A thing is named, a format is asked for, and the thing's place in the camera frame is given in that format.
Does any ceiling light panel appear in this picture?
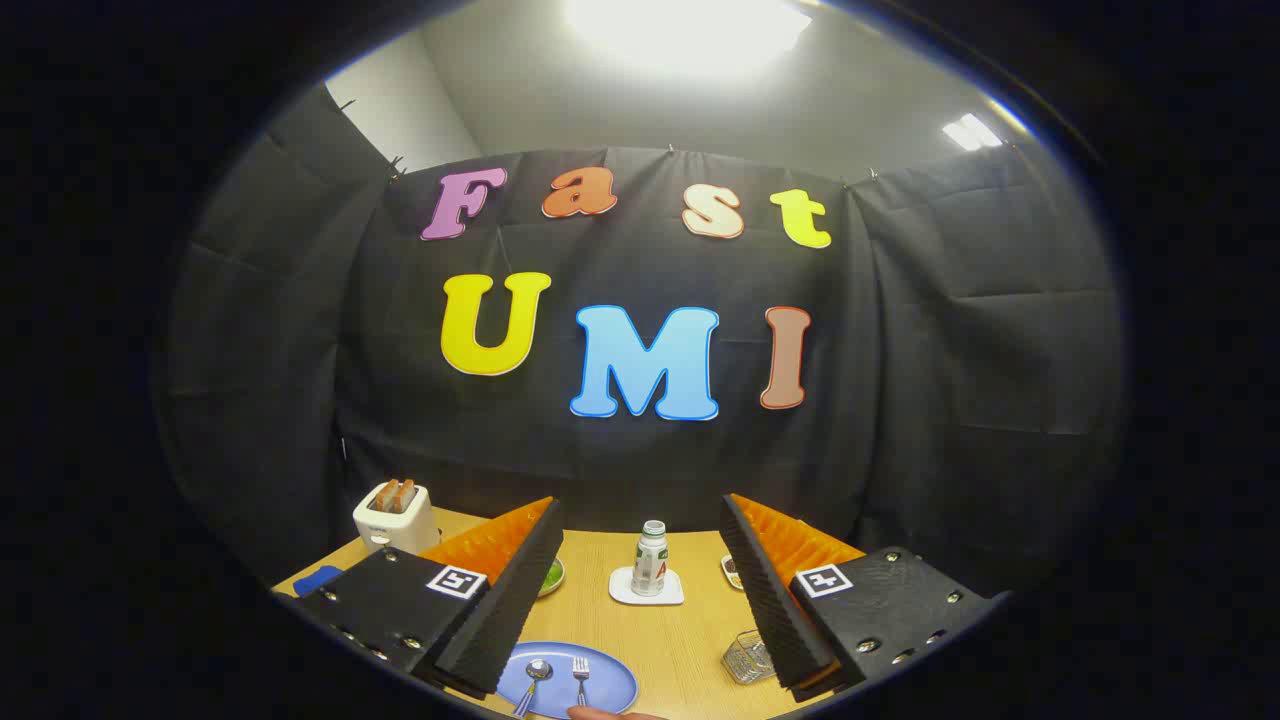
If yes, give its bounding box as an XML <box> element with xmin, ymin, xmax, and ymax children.
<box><xmin>565</xmin><ymin>0</ymin><xmax>813</xmax><ymax>76</ymax></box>
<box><xmin>942</xmin><ymin>113</ymin><xmax>1004</xmax><ymax>152</ymax></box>

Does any spoon with checked handle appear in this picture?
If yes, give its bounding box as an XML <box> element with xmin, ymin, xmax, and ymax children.
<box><xmin>513</xmin><ymin>659</ymin><xmax>554</xmax><ymax>717</ymax></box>

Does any white square coaster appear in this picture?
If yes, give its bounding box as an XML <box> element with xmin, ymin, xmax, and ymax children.
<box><xmin>608</xmin><ymin>567</ymin><xmax>686</xmax><ymax>607</ymax></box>

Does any blue round plate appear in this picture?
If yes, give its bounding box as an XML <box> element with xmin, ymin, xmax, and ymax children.
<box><xmin>497</xmin><ymin>641</ymin><xmax>639</xmax><ymax>719</ymax></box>

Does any white toaster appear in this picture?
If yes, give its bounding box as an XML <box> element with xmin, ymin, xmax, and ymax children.
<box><xmin>352</xmin><ymin>480</ymin><xmax>441</xmax><ymax>556</ymax></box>

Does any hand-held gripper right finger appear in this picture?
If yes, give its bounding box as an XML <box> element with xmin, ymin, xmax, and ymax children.
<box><xmin>720</xmin><ymin>493</ymin><xmax>1001</xmax><ymax>701</ymax></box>

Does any white drink bottle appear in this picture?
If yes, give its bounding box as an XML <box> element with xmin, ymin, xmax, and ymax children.
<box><xmin>632</xmin><ymin>520</ymin><xmax>669</xmax><ymax>598</ymax></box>

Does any metal wire rack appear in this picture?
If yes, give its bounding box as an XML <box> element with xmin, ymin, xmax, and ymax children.
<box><xmin>722</xmin><ymin>630</ymin><xmax>779</xmax><ymax>685</ymax></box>

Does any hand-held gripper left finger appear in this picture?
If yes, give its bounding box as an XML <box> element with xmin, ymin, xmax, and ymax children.
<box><xmin>295</xmin><ymin>497</ymin><xmax>564</xmax><ymax>699</ymax></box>

